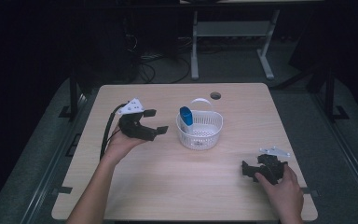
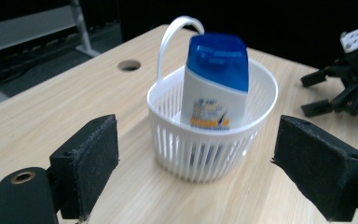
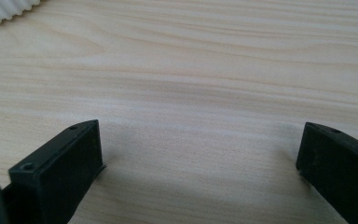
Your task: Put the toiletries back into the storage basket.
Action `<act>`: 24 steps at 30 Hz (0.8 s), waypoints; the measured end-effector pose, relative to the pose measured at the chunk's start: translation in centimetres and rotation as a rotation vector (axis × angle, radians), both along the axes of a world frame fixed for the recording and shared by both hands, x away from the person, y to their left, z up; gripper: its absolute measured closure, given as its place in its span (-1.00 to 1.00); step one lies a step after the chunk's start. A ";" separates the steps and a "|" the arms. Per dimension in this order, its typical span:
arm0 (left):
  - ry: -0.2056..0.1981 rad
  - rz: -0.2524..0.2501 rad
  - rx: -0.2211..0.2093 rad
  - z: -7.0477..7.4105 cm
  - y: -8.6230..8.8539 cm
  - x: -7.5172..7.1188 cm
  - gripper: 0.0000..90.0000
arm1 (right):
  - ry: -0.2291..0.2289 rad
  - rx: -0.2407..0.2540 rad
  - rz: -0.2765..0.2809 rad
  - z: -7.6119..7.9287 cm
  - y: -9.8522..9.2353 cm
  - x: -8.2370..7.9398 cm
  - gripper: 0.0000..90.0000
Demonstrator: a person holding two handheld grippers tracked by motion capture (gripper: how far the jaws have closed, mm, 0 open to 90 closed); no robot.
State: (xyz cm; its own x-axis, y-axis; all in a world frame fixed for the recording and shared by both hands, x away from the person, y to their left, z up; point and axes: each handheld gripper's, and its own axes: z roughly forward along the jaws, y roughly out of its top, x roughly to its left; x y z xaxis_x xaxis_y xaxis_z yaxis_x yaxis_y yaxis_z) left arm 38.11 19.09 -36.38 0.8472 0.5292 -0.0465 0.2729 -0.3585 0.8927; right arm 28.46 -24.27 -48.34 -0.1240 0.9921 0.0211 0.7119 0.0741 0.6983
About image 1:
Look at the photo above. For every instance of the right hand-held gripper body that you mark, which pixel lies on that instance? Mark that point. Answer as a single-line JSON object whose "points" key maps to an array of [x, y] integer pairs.
{"points": [[272, 168]]}

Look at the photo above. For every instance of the person's right hand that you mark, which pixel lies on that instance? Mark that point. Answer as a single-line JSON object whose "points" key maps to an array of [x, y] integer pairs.
{"points": [[287, 196]]}

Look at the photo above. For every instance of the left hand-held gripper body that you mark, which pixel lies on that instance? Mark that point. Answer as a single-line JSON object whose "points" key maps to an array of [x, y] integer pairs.
{"points": [[133, 129]]}

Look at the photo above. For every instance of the black metal post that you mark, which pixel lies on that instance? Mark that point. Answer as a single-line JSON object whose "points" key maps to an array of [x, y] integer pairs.
{"points": [[330, 93], [73, 93]]}

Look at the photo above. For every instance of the white plastic basket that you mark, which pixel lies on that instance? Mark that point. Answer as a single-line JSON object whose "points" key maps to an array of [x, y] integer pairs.
{"points": [[203, 135]]}

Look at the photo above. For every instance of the person's left hand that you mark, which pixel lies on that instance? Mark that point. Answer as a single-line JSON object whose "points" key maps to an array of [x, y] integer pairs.
{"points": [[119, 146]]}

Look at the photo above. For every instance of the grey metal desk frame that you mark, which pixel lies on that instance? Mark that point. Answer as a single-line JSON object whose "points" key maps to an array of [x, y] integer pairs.
{"points": [[233, 29]]}

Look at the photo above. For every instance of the white bottle with blue cap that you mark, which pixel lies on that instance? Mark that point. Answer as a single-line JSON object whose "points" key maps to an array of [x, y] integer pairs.
{"points": [[186, 117]]}

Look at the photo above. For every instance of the black tape strip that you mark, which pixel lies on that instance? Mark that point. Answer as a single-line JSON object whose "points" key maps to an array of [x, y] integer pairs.
{"points": [[310, 192], [62, 189]]}

